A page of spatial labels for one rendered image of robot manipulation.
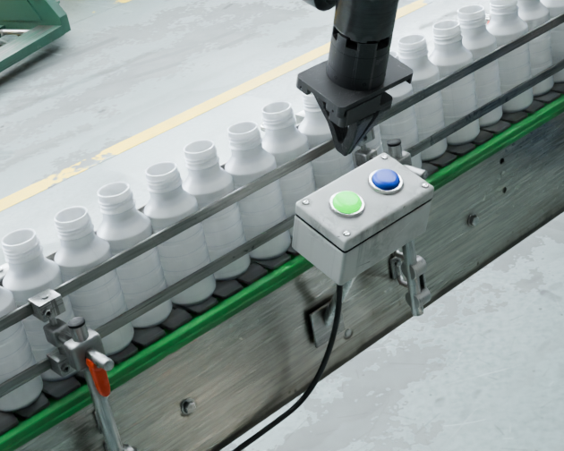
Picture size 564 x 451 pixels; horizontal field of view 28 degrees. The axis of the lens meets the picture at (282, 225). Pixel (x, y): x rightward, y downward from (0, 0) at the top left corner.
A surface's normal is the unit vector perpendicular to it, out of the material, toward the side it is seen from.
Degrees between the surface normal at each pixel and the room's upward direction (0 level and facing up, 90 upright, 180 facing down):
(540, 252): 0
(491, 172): 90
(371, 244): 110
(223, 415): 90
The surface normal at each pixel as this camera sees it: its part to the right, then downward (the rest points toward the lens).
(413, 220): 0.67, 0.54
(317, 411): -0.17, -0.87
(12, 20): -0.47, 0.49
